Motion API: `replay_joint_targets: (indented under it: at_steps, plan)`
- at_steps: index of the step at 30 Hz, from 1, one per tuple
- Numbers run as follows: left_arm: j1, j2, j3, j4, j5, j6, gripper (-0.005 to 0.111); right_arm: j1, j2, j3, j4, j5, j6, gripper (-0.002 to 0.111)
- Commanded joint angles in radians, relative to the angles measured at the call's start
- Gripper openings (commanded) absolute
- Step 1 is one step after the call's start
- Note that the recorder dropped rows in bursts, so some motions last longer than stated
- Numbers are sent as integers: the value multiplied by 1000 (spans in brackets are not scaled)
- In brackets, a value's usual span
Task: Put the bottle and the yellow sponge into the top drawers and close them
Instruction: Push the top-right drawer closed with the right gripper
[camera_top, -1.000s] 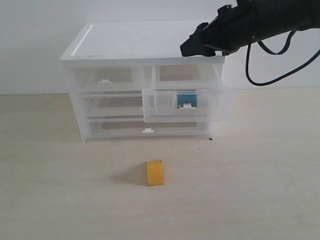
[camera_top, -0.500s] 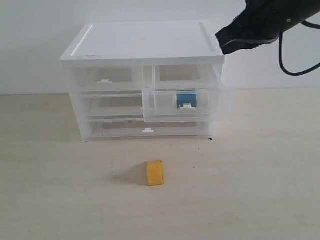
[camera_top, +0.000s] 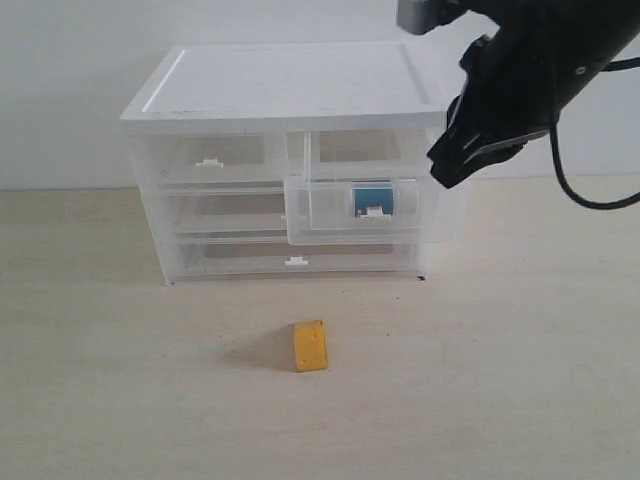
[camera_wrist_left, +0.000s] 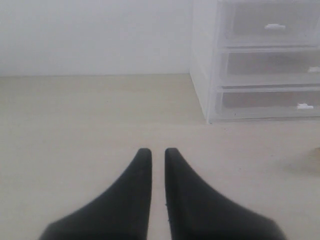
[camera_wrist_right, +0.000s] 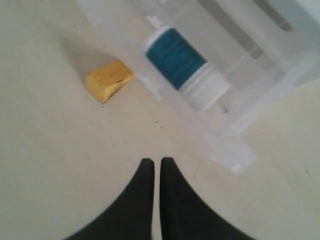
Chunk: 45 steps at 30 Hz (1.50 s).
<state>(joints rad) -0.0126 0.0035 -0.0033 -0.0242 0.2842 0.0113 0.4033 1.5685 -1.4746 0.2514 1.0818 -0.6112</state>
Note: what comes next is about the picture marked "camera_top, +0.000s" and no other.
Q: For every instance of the clear bottom wide drawer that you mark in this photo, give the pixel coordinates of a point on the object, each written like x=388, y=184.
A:
x=200, y=260

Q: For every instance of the clear middle wide drawer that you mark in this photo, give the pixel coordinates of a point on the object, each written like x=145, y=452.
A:
x=215, y=210

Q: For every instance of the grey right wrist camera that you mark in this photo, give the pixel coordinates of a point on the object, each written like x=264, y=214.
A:
x=419, y=17

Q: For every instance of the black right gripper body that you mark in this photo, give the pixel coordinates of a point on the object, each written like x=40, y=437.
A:
x=510, y=95

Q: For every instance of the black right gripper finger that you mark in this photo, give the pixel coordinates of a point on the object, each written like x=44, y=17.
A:
x=461, y=152
x=509, y=147

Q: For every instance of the white plastic drawer cabinet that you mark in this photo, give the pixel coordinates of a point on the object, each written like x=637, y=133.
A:
x=288, y=90

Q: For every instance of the yellow cheese wedge block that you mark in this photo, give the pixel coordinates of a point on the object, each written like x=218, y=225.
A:
x=310, y=346

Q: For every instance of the clear wide drawer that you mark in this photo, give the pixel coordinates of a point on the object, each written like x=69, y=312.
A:
x=215, y=210
x=200, y=260

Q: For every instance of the teal white tape roll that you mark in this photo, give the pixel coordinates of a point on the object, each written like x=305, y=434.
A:
x=377, y=199

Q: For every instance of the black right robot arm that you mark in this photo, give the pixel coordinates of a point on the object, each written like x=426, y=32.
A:
x=591, y=34

